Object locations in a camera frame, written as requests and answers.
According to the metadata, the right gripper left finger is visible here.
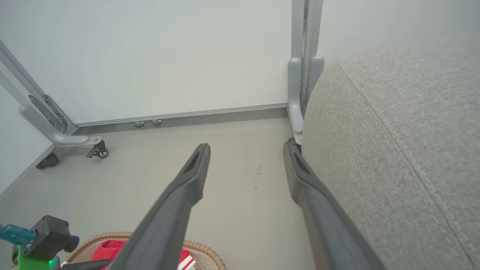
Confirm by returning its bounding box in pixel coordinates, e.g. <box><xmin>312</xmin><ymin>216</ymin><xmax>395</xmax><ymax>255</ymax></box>
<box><xmin>107</xmin><ymin>143</ymin><xmax>211</xmax><ymax>270</ymax></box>

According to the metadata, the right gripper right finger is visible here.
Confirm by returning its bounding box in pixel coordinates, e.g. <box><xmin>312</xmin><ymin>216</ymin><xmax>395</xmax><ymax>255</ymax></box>
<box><xmin>284</xmin><ymin>138</ymin><xmax>385</xmax><ymax>270</ymax></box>

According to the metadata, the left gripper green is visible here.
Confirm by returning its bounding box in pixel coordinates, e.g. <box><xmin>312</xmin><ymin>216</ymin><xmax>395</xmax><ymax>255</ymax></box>
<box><xmin>17</xmin><ymin>246</ymin><xmax>113</xmax><ymax>270</ymax></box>

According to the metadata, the red and white garment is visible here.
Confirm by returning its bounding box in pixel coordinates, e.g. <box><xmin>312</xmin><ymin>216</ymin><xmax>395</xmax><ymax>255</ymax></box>
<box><xmin>91</xmin><ymin>240</ymin><xmax>195</xmax><ymax>270</ymax></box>

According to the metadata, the woven rim laundry basket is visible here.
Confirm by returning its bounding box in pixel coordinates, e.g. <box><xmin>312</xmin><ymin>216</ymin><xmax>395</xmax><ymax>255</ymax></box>
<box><xmin>66</xmin><ymin>232</ymin><xmax>227</xmax><ymax>270</ymax></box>

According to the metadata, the grey fabric ottoman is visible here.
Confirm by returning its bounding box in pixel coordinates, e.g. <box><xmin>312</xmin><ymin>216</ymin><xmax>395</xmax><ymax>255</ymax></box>
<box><xmin>301</xmin><ymin>45</ymin><xmax>480</xmax><ymax>270</ymax></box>

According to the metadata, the black caster wheel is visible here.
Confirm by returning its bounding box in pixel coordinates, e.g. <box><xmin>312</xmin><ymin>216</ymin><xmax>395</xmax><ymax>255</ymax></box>
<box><xmin>36</xmin><ymin>153</ymin><xmax>60</xmax><ymax>170</ymax></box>

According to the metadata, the grey partition stand foot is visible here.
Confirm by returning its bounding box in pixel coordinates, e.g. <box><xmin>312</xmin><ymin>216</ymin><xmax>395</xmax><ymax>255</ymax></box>
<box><xmin>288</xmin><ymin>0</ymin><xmax>325</xmax><ymax>146</ymax></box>
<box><xmin>0</xmin><ymin>39</ymin><xmax>102</xmax><ymax>147</ymax></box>

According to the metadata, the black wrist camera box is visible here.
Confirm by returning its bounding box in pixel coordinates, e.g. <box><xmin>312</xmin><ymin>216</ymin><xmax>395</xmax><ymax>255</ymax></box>
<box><xmin>22</xmin><ymin>215</ymin><xmax>80</xmax><ymax>260</ymax></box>

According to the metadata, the teal cable clip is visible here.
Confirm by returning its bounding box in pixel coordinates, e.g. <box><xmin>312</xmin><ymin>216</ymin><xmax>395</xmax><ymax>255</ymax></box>
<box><xmin>0</xmin><ymin>224</ymin><xmax>37</xmax><ymax>245</ymax></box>

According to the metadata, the caster with metal bracket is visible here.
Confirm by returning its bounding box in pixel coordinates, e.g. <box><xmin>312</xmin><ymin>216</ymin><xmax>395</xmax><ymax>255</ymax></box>
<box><xmin>86</xmin><ymin>140</ymin><xmax>109</xmax><ymax>159</ymax></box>

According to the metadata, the grey partition base rail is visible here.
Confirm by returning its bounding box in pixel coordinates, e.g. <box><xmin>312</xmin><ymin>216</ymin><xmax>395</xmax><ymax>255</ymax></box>
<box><xmin>73</xmin><ymin>103</ymin><xmax>290</xmax><ymax>136</ymax></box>

